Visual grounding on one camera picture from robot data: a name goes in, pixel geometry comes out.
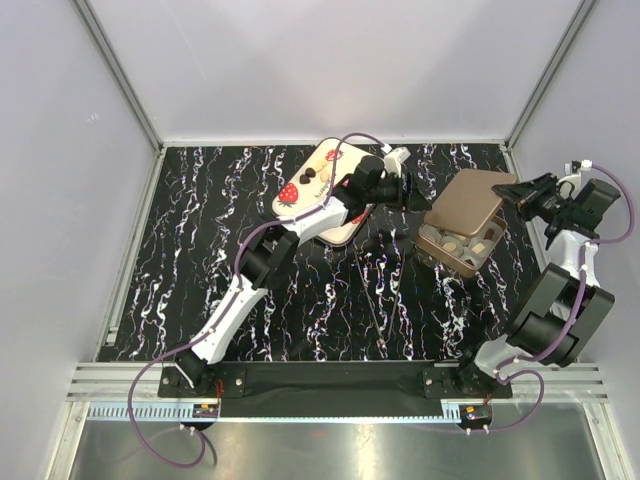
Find brown tin box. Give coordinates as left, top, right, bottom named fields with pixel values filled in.
left=416, top=216, right=507, bottom=278

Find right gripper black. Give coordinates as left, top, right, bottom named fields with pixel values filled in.
left=491, top=172, right=573, bottom=223

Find strawberry pattern white tray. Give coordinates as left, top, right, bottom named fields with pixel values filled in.
left=272, top=138, right=368, bottom=216

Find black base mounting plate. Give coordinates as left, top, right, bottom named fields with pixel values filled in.
left=158, top=361, right=513, bottom=400

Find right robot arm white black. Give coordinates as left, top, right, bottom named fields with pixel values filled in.
left=453, top=173, right=621, bottom=397

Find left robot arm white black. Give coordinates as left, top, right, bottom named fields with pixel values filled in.
left=174, top=147, right=431, bottom=396

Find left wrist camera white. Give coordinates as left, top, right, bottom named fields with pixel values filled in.
left=382, top=145, right=410, bottom=177

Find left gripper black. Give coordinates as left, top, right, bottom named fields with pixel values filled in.
left=363, top=172, right=430, bottom=214

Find brown tin lid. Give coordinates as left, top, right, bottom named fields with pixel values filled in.
left=424, top=169, right=518, bottom=237

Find black metal tongs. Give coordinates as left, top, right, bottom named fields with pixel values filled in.
left=354, top=248, right=406, bottom=358

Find aluminium frame rail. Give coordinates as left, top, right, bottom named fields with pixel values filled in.
left=511, top=363, right=608, bottom=403

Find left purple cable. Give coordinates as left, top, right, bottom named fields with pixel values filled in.
left=127, top=132, right=394, bottom=469

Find white cable duct left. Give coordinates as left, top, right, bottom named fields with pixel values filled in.
left=87, top=402, right=220, bottom=422

